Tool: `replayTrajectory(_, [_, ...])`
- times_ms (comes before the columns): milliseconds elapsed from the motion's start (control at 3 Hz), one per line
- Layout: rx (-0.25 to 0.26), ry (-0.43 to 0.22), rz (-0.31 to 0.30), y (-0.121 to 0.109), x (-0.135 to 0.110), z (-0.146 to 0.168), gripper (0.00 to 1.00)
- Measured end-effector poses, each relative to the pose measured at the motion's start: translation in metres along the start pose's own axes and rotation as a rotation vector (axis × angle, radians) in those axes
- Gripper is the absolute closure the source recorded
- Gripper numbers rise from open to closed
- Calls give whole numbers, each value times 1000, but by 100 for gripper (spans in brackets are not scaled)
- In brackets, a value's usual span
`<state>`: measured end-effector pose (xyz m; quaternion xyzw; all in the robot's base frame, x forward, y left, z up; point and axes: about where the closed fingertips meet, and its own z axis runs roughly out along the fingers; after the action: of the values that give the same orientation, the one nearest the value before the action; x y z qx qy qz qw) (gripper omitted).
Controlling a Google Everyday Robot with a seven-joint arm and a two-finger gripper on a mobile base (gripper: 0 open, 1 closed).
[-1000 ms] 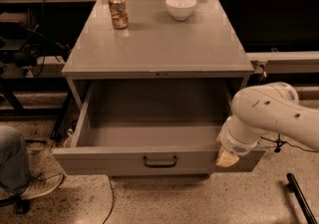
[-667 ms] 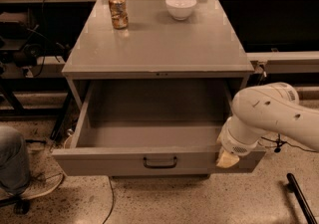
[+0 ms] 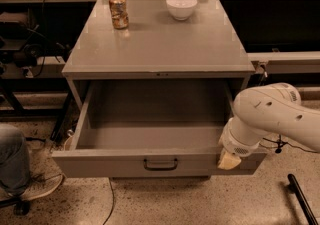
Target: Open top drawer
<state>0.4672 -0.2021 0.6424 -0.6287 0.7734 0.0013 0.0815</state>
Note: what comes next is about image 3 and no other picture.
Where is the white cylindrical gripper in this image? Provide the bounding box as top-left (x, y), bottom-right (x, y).
top-left (218, 117), bottom-right (264, 170)

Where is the grey top drawer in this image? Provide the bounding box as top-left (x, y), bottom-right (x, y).
top-left (53, 79), bottom-right (266, 178)

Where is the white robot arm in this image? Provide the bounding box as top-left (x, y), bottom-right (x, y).
top-left (218, 83), bottom-right (320, 170)

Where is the grey metal drawer cabinet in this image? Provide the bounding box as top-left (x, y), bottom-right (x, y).
top-left (61, 0), bottom-right (256, 181)

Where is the black tube bottom right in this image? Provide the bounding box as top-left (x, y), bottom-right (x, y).
top-left (287, 174), bottom-right (319, 225)

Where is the white ceramic bowl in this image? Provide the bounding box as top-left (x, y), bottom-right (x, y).
top-left (166, 0), bottom-right (198, 20)

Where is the grey sneaker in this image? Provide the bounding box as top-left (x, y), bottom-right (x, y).
top-left (0, 174), bottom-right (64, 203)

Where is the orange crushed soda can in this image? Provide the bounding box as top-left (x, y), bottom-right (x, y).
top-left (109, 0), bottom-right (129, 29)

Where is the black office chair base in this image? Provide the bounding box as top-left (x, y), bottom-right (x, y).
top-left (0, 198), bottom-right (30, 216)

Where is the person's leg in jeans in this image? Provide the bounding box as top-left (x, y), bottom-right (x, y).
top-left (0, 124), bottom-right (31, 196)

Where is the dark machinery on left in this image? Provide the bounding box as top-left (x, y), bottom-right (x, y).
top-left (0, 10), bottom-right (70, 78)

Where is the black power cable right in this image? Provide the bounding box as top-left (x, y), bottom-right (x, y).
top-left (259, 134), bottom-right (320, 155)

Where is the black cable on floor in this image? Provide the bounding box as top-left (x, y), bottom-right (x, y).
top-left (101, 177), bottom-right (116, 225)

